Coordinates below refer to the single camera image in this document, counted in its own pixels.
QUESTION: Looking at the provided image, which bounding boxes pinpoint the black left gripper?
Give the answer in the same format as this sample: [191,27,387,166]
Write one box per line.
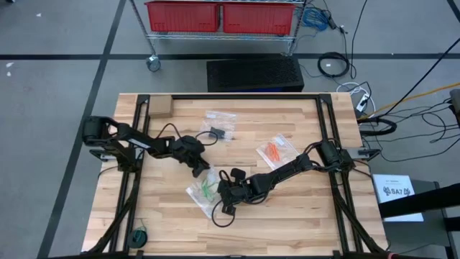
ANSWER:
[171,135,211,178]

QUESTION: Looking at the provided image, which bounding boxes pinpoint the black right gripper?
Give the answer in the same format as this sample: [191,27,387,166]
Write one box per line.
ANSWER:
[217,167,259,217]

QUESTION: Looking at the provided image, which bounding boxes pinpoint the clear plastic zip bag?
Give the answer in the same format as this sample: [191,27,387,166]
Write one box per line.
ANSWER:
[200,110,237,142]
[185,165,226,219]
[255,133,301,171]

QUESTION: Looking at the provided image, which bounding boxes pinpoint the small cardboard box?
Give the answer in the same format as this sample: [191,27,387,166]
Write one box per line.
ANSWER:
[148,94,175,119]

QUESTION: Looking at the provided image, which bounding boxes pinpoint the black green tape roll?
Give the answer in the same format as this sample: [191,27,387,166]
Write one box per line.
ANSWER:
[126,226,149,250]

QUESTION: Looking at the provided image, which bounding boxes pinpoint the black perforated floor mat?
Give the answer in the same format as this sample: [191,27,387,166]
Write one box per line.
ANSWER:
[206,56,306,94]

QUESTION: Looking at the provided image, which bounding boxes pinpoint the red plastic storage bin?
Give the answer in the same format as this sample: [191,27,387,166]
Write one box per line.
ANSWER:
[221,1,296,36]
[145,0,221,33]

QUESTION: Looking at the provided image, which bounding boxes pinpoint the white power strip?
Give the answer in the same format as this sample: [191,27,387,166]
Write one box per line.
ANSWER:
[355,92,371,113]

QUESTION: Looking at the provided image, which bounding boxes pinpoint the white paper sign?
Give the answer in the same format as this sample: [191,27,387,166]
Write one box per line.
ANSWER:
[372,173,425,223]

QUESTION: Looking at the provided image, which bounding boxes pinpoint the dark grey cabinet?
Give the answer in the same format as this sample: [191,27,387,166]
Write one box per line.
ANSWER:
[380,178,454,259]

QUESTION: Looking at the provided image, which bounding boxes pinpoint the black beam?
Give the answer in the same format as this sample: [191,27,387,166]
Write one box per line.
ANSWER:
[378,182,460,219]

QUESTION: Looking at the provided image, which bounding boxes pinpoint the grey box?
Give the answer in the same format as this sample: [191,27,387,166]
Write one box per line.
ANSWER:
[449,88,460,118]

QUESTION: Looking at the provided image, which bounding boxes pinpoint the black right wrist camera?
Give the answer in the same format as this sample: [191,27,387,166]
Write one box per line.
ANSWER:
[235,181,252,199]

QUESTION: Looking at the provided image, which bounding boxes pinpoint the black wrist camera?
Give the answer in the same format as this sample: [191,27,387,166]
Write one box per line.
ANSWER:
[235,181,252,199]
[185,138,206,158]

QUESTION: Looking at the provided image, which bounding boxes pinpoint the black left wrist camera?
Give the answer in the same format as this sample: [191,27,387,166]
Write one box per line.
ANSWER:
[185,138,206,158]

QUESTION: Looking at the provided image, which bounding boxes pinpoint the black right camera cable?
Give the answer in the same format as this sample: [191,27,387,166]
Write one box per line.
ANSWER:
[211,199,238,228]

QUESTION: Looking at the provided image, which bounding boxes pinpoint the black camera cable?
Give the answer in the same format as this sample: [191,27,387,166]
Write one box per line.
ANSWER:
[156,122,220,147]
[211,199,238,228]

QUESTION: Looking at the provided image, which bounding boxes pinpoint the black left camera cable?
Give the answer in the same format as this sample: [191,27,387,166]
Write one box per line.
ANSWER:
[156,122,220,147]

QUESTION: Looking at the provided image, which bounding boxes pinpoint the chrome wire shelf rack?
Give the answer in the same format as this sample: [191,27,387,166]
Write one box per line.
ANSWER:
[128,0,310,73]

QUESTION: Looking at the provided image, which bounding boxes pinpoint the black cable coil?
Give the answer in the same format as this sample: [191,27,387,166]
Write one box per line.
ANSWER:
[317,51,351,78]

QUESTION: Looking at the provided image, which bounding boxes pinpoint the white power cable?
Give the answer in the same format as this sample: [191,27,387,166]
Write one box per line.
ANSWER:
[336,81,377,115]

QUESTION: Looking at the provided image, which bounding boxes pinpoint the blue cable coil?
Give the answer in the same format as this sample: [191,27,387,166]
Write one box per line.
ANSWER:
[302,6,331,32]

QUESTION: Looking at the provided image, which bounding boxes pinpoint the thin black floor cable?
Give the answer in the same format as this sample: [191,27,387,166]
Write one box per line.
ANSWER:
[350,0,369,80]

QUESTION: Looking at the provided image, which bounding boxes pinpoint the tangled black floor cables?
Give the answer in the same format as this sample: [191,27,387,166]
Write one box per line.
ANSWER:
[359,96,460,163]

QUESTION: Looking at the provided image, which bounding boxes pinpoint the yellow cable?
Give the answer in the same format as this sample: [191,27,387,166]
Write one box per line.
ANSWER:
[366,82,460,118]

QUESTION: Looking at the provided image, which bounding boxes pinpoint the straight thick black cable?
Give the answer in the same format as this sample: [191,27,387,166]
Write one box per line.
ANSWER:
[373,46,460,119]

